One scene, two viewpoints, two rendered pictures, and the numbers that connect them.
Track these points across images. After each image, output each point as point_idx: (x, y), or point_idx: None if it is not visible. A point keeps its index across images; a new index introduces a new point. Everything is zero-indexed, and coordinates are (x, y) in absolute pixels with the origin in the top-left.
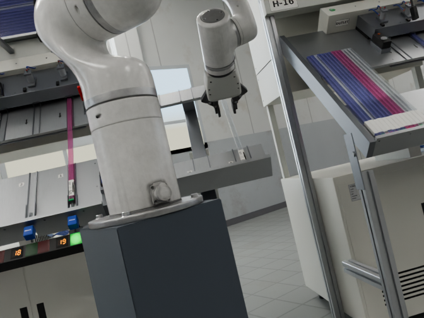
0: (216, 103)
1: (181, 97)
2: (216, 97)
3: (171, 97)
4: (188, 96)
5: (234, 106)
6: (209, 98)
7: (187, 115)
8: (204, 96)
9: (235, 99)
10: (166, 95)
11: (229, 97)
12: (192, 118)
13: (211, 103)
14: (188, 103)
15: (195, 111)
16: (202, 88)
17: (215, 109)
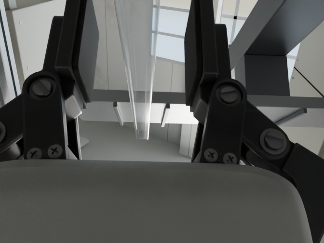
0: (218, 123)
1: (287, 115)
2: (233, 229)
3: (312, 119)
4: (264, 113)
5: (66, 51)
6: (305, 227)
7: (289, 42)
8: (316, 233)
9: (36, 119)
10: (316, 124)
11: (80, 175)
12: (291, 24)
13: (255, 136)
14: (267, 83)
15: (251, 47)
16: (196, 120)
17: (226, 64)
